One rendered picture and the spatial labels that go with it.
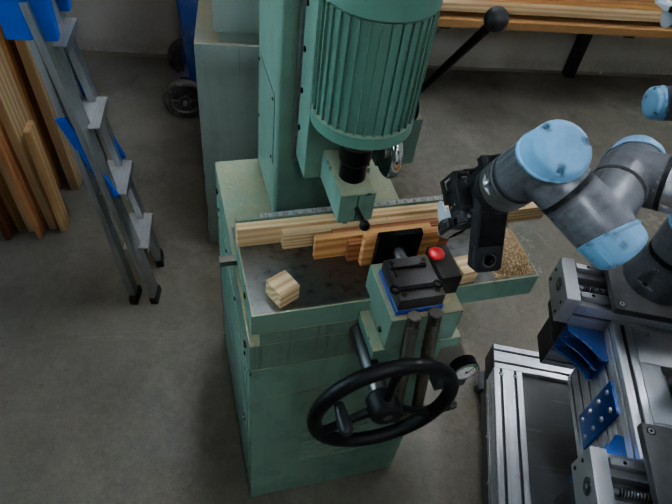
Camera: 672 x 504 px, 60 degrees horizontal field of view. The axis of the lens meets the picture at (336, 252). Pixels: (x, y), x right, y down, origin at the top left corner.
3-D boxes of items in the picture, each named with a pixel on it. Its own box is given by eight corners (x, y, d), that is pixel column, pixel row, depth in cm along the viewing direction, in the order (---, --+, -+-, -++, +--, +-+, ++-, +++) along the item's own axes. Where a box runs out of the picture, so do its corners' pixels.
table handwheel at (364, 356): (494, 387, 108) (390, 459, 122) (453, 302, 121) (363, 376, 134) (385, 362, 90) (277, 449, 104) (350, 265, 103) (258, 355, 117)
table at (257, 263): (257, 379, 105) (258, 361, 101) (234, 254, 124) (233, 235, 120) (552, 329, 120) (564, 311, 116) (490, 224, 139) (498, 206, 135)
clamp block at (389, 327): (381, 350, 109) (389, 321, 102) (360, 293, 117) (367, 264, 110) (454, 338, 112) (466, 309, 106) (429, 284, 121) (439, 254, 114)
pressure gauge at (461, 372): (448, 386, 135) (457, 367, 129) (442, 372, 137) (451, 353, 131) (473, 381, 136) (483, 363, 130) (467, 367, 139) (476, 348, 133)
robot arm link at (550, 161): (574, 195, 66) (522, 139, 66) (523, 221, 76) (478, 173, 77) (613, 154, 68) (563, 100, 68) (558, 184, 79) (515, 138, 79)
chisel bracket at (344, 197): (335, 229, 112) (340, 196, 106) (318, 181, 121) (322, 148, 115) (372, 225, 114) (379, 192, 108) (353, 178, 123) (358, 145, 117)
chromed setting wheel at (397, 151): (386, 191, 125) (396, 145, 116) (369, 155, 133) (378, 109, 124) (399, 190, 126) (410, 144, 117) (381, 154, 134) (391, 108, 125)
